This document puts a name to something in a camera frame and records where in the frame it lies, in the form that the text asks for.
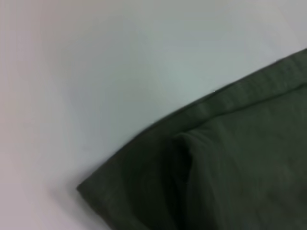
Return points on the dark green FREE t-shirt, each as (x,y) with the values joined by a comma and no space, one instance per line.
(227,155)

